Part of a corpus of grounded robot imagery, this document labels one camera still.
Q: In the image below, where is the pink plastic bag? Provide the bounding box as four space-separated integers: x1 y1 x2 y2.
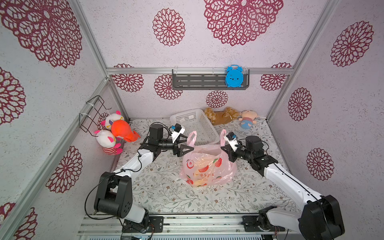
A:
179 130 237 188

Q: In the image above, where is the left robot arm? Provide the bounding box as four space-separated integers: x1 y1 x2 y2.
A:
93 122 194 233

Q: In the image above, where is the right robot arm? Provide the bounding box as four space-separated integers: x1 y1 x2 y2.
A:
221 131 345 240

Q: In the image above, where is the white plastic basket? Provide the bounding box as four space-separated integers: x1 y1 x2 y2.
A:
170 109 220 145

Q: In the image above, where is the brown teddy bear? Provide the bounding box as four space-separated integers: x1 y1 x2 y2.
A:
204 107 240 126

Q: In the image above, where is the small doll blue outfit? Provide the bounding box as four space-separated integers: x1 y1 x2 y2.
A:
239 110 259 130

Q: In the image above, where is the red plush toy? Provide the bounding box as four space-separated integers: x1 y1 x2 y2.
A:
111 120 140 143

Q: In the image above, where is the white pink plush lower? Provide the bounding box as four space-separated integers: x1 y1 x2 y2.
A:
94 130 123 156

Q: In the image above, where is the white pink plush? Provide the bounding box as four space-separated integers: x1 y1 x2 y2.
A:
99 111 125 131
94 130 123 156

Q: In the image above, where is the white pink plush upper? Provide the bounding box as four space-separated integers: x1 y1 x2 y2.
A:
99 111 125 131

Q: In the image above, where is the blue alarm clock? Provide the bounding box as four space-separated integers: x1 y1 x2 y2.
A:
225 65 244 88

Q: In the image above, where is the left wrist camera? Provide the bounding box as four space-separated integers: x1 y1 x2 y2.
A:
171 124 186 143

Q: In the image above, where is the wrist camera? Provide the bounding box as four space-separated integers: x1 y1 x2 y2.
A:
171 124 186 143
224 132 239 152

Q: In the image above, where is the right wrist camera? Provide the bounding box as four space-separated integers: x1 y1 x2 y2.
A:
224 132 239 152

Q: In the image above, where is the grey wall shelf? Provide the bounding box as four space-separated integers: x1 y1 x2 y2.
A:
172 70 250 91

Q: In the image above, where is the black wire rack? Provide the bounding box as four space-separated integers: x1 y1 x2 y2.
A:
78 95 111 137

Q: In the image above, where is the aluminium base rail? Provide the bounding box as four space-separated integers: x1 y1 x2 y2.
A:
77 214 299 237

